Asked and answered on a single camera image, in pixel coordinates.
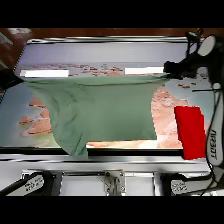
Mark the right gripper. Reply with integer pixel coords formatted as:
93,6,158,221
162,59,192,81

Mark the green T-shirt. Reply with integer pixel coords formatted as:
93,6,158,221
21,74,172,160

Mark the red garment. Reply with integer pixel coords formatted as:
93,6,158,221
173,105,208,161

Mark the black cable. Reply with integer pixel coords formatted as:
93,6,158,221
191,84,224,197

